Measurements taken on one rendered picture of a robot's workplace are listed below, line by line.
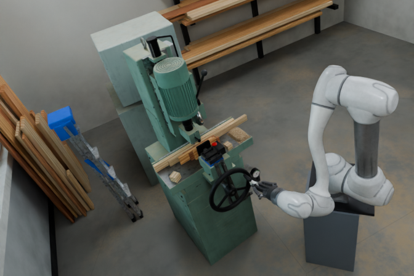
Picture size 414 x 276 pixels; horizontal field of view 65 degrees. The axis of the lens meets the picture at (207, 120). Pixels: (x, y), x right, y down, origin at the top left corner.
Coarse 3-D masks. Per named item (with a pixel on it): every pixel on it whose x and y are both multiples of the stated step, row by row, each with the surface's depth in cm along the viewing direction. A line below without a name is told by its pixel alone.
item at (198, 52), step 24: (192, 0) 372; (216, 0) 356; (240, 0) 357; (312, 0) 431; (192, 24) 362; (240, 24) 419; (264, 24) 403; (288, 24) 410; (192, 48) 393; (216, 48) 383; (240, 48) 394
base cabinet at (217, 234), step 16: (240, 176) 213; (208, 192) 202; (224, 192) 211; (240, 192) 220; (176, 208) 244; (192, 208) 200; (208, 208) 208; (240, 208) 228; (192, 224) 216; (208, 224) 215; (224, 224) 225; (240, 224) 236; (208, 240) 223; (224, 240) 233; (240, 240) 245; (208, 256) 231
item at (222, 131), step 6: (234, 120) 213; (240, 120) 214; (228, 126) 210; (234, 126) 213; (216, 132) 207; (222, 132) 210; (186, 150) 200; (174, 156) 198; (168, 162) 196; (174, 162) 198
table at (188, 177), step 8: (224, 136) 209; (232, 144) 201; (240, 144) 200; (248, 144) 204; (232, 152) 199; (192, 160) 198; (168, 168) 197; (176, 168) 195; (184, 168) 194; (192, 168) 192; (200, 168) 191; (232, 168) 190; (160, 176) 193; (168, 176) 191; (184, 176) 189; (192, 176) 189; (200, 176) 192; (208, 176) 189; (168, 184) 186; (176, 184) 185; (184, 184) 188; (176, 192) 187
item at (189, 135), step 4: (180, 124) 200; (180, 128) 198; (184, 128) 196; (196, 128) 194; (180, 132) 203; (184, 132) 194; (188, 132) 192; (192, 132) 191; (196, 132) 192; (184, 136) 198; (188, 136) 191; (192, 136) 192; (196, 136) 193; (188, 140) 196; (192, 140) 193; (196, 140) 194
